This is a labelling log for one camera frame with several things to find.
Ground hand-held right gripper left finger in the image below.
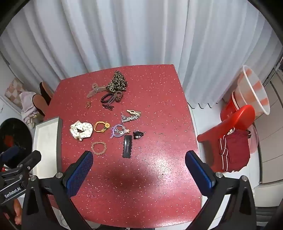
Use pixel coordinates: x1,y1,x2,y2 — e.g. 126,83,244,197
21,151,94,230

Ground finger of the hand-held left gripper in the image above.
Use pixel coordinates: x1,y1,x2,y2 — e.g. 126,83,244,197
15,150,42,176
0,145,26,168

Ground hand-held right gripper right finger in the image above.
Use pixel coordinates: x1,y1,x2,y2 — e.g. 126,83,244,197
185,150,257,230

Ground grey rectangular tray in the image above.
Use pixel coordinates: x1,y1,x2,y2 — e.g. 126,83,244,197
32,116,63,177

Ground white dotted scrunchie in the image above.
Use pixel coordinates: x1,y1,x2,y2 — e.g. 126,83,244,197
70,120,93,141

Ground orange sunflower hair tie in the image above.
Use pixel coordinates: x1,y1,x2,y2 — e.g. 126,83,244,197
93,121,110,134

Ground black scalloped snap clip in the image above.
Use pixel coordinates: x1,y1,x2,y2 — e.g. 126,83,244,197
122,135,133,158

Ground person's left hand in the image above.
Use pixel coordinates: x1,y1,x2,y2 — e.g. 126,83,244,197
12,197,23,224

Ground white washing machine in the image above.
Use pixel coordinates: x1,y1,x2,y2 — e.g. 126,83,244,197
0,95,36,171

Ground dark red garment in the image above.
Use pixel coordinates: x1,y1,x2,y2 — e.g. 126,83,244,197
218,130,252,173

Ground lilac cloth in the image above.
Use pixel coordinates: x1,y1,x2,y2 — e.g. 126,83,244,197
19,91,44,129

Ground checkered cushion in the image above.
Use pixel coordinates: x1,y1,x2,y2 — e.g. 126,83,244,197
4,77,28,107

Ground brown slippers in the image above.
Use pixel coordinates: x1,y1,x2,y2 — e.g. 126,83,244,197
32,82,54,117

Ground pink plastic basin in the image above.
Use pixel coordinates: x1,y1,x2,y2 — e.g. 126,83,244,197
249,126,259,154

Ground red bucket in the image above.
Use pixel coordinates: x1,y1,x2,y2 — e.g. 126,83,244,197
220,97,239,122

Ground red plastic chair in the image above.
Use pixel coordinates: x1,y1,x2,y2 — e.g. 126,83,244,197
197,105,258,173

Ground brown claw clip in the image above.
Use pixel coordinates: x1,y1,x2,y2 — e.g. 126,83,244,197
86,82,109,99

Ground beige cabinet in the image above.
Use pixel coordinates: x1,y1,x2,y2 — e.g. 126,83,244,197
253,64,283,185

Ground leopard print scrunchie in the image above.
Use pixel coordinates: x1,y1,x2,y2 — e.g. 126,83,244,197
105,70,129,93

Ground translucent plastic bin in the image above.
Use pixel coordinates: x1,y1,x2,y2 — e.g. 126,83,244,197
232,65,271,116

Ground white curtain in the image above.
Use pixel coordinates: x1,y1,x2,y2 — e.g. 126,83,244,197
0,0,283,111

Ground purple charm hair tie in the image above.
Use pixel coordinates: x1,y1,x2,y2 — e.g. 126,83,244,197
110,124,130,140

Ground black spiral hair tie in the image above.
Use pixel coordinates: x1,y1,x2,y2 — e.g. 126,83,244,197
100,93,115,104

